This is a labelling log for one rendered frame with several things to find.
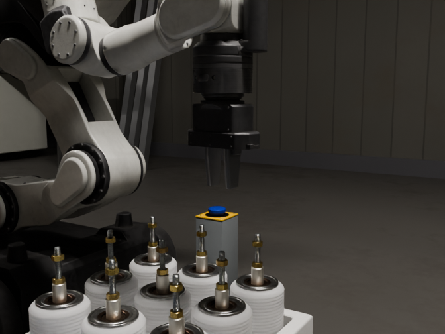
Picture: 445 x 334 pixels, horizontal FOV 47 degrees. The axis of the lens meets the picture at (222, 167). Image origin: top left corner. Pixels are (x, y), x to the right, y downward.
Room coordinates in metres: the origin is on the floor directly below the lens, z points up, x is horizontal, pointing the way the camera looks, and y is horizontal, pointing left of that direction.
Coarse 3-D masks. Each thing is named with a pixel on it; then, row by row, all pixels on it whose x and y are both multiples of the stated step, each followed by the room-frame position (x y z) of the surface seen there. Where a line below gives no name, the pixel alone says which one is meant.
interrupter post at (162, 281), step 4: (156, 276) 0.82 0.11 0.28; (160, 276) 0.81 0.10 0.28; (164, 276) 0.81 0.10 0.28; (168, 276) 0.82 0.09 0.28; (156, 280) 0.82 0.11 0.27; (160, 280) 0.81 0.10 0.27; (164, 280) 0.81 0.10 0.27; (168, 280) 0.82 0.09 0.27; (156, 284) 0.82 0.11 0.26; (160, 284) 0.81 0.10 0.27; (164, 284) 0.81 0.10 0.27; (168, 284) 0.82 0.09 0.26; (156, 288) 0.82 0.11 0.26; (160, 288) 0.81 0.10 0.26; (164, 288) 0.81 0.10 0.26; (168, 288) 0.82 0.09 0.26; (160, 292) 0.81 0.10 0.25; (164, 292) 0.81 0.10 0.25
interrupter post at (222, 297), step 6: (216, 288) 0.76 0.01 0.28; (228, 288) 0.76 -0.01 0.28; (216, 294) 0.75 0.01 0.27; (222, 294) 0.75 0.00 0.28; (228, 294) 0.76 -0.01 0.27; (216, 300) 0.75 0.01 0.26; (222, 300) 0.75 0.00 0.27; (228, 300) 0.76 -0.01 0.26; (216, 306) 0.75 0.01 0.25; (222, 306) 0.75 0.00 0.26; (228, 306) 0.76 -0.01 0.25
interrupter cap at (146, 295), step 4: (148, 284) 0.84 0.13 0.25; (152, 284) 0.85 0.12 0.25; (144, 288) 0.83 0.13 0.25; (148, 288) 0.83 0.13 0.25; (152, 288) 0.83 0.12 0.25; (184, 288) 0.82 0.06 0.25; (140, 292) 0.81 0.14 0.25; (144, 292) 0.81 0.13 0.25; (148, 292) 0.81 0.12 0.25; (152, 292) 0.82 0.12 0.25; (156, 292) 0.82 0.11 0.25; (168, 292) 0.82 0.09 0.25; (172, 292) 0.81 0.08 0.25; (180, 292) 0.81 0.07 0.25; (184, 292) 0.82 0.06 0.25; (144, 296) 0.80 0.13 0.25; (148, 296) 0.79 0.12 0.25; (152, 296) 0.79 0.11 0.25; (156, 296) 0.79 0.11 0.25; (160, 296) 0.79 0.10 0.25; (164, 296) 0.79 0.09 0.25; (168, 296) 0.79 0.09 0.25; (172, 296) 0.79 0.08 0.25
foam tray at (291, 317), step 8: (288, 312) 0.90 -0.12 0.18; (296, 312) 0.90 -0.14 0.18; (288, 320) 0.88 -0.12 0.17; (296, 320) 0.86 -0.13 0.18; (304, 320) 0.86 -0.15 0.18; (312, 320) 0.88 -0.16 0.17; (288, 328) 0.83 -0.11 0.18; (296, 328) 0.83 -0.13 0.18; (304, 328) 0.85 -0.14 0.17; (312, 328) 0.88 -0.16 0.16
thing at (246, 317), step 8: (192, 312) 0.75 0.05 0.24; (200, 312) 0.74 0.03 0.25; (248, 312) 0.75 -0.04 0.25; (192, 320) 0.75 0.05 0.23; (200, 320) 0.73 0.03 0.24; (208, 320) 0.72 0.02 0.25; (216, 320) 0.72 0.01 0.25; (224, 320) 0.72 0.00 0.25; (232, 320) 0.72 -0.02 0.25; (240, 320) 0.72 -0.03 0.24; (248, 320) 0.74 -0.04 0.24; (208, 328) 0.72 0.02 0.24; (216, 328) 0.71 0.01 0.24; (224, 328) 0.71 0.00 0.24; (232, 328) 0.72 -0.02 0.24; (240, 328) 0.72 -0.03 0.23; (248, 328) 0.74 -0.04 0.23
